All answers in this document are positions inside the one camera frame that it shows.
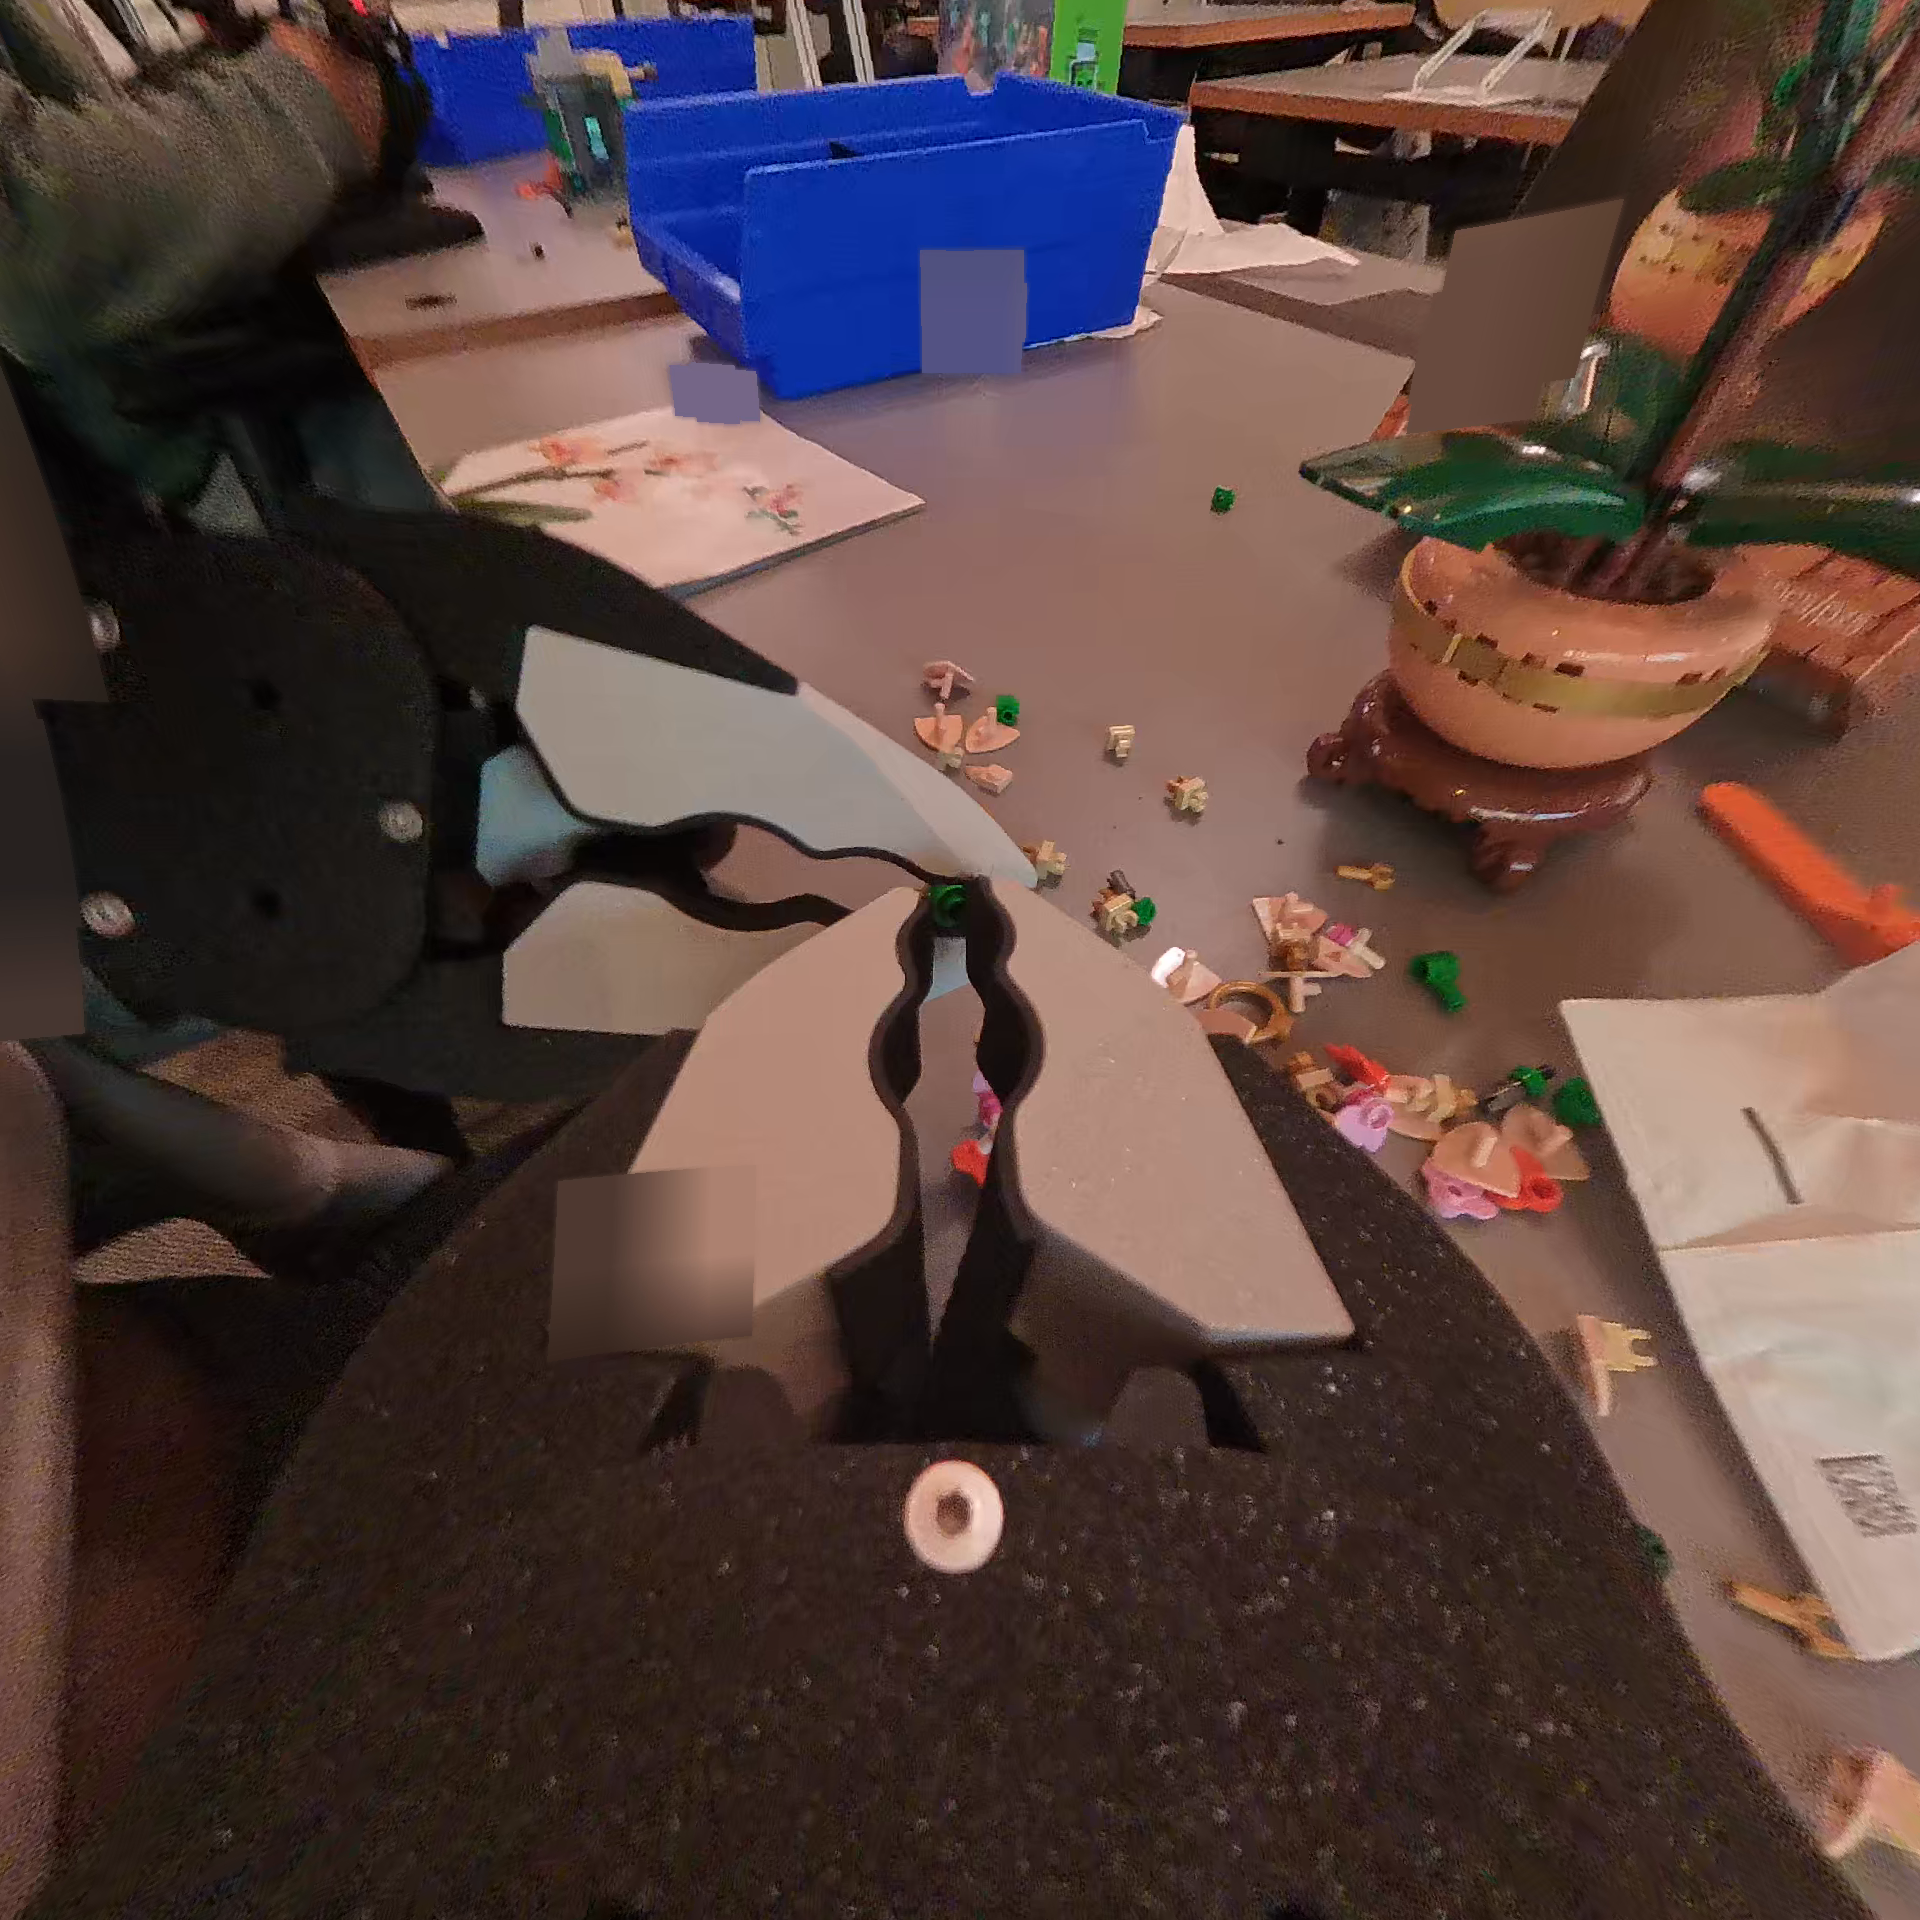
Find scattered tan brick pieces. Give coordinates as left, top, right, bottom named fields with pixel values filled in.
left=907, top=655, right=1604, bottom=1225

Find wooden top table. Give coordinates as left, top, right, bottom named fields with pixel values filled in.
left=1188, top=52, right=1600, bottom=153

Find white instruction booklet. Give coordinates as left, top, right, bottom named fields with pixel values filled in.
left=435, top=405, right=929, bottom=597

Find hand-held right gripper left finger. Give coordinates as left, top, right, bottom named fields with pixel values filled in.
left=632, top=885, right=924, bottom=1390

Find grey desk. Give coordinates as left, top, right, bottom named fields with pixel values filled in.
left=322, top=151, right=1920, bottom=1877

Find brick orchid in pot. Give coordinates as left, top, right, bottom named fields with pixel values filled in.
left=1303, top=0, right=1920, bottom=892

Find blue plastic bin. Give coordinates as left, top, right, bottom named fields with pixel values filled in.
left=623, top=71, right=1186, bottom=405
left=404, top=15, right=760, bottom=169

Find grey brick tower model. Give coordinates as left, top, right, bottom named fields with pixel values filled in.
left=527, top=27, right=652, bottom=205

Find white paper bag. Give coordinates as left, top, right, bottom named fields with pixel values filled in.
left=1658, top=1228, right=1920, bottom=1663
left=1560, top=942, right=1920, bottom=1256

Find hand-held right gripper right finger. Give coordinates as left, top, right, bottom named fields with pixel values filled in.
left=938, top=878, right=1360, bottom=1440

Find clear acrylic stand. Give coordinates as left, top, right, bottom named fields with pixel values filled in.
left=1416, top=4, right=1595, bottom=110

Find person's left forearm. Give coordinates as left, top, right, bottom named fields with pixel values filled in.
left=0, top=0, right=426, bottom=395

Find orange brick separator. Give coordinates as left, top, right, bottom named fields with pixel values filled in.
left=1698, top=779, right=1920, bottom=971

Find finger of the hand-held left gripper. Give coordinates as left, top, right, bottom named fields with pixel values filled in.
left=479, top=621, right=1040, bottom=903
left=498, top=862, right=904, bottom=1038

